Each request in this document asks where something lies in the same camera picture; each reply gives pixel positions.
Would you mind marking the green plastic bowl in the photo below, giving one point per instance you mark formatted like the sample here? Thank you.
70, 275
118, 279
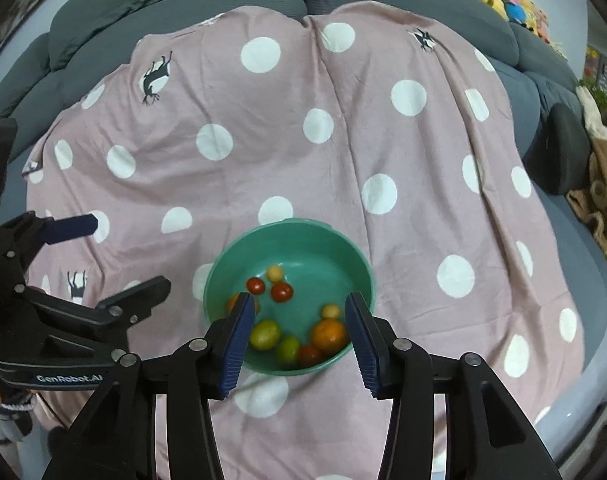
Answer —
313, 260

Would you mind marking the black cushion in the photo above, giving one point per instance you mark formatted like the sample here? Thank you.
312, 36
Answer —
558, 150

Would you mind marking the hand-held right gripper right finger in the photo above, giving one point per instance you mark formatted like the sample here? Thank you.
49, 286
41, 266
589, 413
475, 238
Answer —
361, 350

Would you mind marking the orange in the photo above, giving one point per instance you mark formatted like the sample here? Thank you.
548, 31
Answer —
328, 335

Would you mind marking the pink polka dot blanket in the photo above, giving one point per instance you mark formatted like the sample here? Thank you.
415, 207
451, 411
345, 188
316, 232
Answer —
283, 135

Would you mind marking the yellow-green round fruit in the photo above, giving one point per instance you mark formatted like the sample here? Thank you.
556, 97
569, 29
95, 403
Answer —
265, 335

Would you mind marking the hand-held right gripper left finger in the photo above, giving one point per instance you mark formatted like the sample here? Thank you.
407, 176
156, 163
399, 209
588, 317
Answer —
238, 345

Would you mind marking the small yellow round fruit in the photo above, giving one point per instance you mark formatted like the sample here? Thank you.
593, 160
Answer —
332, 311
275, 273

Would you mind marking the pile of plush toys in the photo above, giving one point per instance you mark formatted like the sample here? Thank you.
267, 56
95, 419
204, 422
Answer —
508, 0

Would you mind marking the colourful framed picture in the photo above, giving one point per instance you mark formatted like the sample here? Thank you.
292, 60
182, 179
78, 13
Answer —
603, 72

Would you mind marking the dark framed wall picture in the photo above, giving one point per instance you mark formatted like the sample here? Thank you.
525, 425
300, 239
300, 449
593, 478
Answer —
28, 5

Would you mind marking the person's left forearm striped sleeve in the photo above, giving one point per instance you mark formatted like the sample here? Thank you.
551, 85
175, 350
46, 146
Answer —
8, 417

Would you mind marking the brown fleece jacket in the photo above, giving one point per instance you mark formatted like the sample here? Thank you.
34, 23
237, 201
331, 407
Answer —
606, 185

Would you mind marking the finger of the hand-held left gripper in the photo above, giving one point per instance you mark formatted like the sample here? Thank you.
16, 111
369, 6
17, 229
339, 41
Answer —
143, 292
70, 227

